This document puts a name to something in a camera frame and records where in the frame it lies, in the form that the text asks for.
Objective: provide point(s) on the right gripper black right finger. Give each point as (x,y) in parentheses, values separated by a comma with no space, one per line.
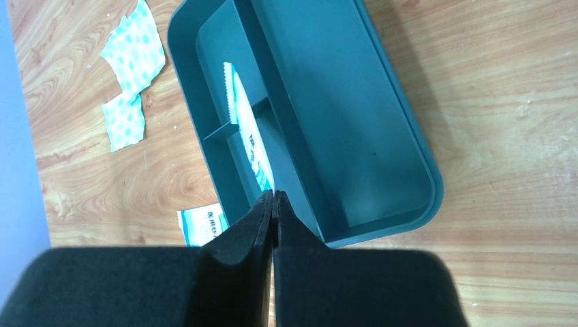
(316,285)

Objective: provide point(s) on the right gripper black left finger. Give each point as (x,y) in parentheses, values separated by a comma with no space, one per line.
(223,283)

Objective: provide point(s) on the teal white sachet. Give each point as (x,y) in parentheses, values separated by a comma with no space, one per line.
(201,225)
(241,114)

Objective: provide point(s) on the dark teal divided tray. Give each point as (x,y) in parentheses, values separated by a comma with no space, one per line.
(341,138)

